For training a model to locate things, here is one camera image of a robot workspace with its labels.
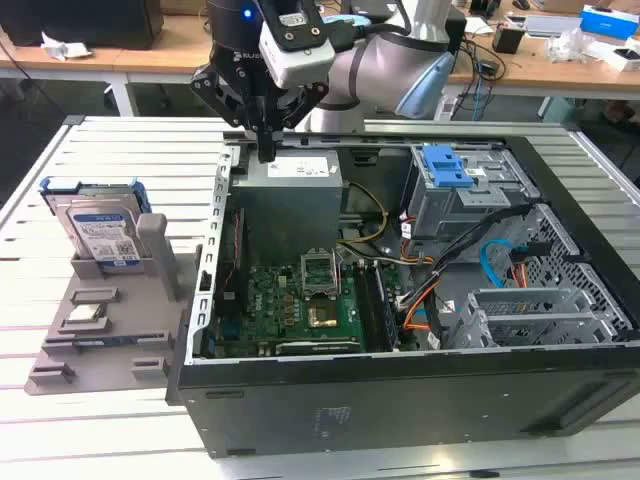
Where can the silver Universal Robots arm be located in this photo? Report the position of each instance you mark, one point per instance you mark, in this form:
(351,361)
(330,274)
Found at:
(380,65)

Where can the grey flat box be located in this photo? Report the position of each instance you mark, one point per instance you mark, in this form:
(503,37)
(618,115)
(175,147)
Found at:
(552,26)

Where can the grey parts rack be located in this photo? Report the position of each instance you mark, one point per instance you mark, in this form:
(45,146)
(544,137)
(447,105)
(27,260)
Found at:
(125,305)

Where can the blue RAM stick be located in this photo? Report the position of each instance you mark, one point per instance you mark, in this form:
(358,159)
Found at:
(110,340)

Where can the pale green bin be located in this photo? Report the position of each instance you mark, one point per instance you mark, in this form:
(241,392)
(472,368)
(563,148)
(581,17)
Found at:
(559,112)

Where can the CPU socket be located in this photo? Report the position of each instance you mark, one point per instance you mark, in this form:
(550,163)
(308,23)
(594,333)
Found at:
(322,315)

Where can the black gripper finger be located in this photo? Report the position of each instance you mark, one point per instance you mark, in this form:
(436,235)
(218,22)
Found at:
(225,97)
(305,107)

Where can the grey optical drive cage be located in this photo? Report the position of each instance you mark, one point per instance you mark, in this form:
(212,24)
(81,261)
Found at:
(440,215)

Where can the installed RAM stick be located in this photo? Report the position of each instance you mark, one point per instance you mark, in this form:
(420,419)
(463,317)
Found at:
(389,310)

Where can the black graphics card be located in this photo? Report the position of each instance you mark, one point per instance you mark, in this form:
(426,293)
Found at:
(315,346)

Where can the blue and white box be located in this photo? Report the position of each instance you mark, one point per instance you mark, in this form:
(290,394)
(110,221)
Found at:
(607,22)

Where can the blue plastic drive latch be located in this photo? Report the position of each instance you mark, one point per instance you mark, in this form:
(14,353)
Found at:
(445,167)

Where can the black desk holder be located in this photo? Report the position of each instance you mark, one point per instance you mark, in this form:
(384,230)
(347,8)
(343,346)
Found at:
(484,6)

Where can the wooden desk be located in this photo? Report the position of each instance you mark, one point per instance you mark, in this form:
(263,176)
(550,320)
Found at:
(165,55)

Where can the grey power supply unit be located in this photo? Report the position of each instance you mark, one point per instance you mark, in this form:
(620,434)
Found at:
(285,210)

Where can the black open PC case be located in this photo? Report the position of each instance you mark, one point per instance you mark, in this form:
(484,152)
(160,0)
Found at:
(400,410)

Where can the crumpled white paper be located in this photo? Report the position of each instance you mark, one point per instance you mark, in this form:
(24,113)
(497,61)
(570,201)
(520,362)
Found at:
(65,50)

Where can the white power strip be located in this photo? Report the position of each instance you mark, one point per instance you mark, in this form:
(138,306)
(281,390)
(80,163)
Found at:
(446,109)

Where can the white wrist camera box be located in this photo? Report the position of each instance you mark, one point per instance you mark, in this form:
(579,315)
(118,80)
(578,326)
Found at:
(300,62)

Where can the small black box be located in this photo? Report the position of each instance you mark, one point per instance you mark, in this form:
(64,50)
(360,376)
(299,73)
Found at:
(507,41)

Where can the hard disk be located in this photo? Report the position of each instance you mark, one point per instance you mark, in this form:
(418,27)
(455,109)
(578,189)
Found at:
(100,230)

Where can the clear plastic bag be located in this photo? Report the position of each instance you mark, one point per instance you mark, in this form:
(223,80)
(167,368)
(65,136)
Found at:
(565,47)

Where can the silver CPU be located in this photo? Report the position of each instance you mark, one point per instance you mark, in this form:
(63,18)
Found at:
(85,312)

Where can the grey metal disk bay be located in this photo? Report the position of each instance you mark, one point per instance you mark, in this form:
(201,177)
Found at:
(525,300)

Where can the green motherboard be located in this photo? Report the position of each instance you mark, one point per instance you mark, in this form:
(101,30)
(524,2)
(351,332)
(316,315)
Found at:
(275,300)

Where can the white open box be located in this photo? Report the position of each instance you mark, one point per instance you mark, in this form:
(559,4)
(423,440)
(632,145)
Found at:
(615,57)

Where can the large black computer tower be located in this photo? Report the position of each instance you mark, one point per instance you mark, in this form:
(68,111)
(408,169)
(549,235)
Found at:
(75,22)

